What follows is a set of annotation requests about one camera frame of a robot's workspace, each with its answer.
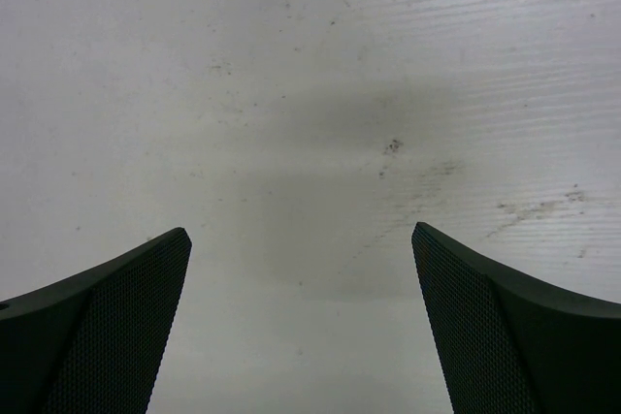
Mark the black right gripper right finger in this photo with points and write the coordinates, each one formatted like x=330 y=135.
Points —
x=511 y=343

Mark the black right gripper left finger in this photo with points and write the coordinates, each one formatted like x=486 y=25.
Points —
x=94 y=342

